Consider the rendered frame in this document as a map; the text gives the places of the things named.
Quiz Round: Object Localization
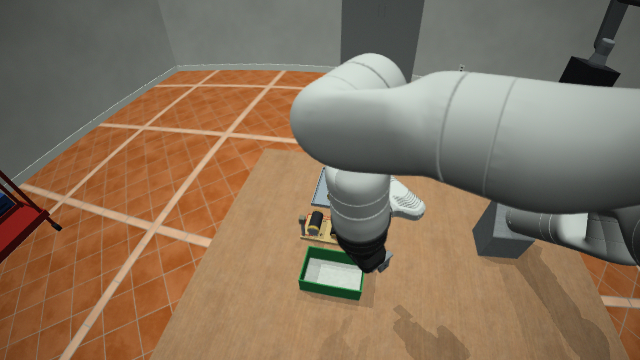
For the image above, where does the green open box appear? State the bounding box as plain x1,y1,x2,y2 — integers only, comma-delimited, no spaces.
298,245,364,301

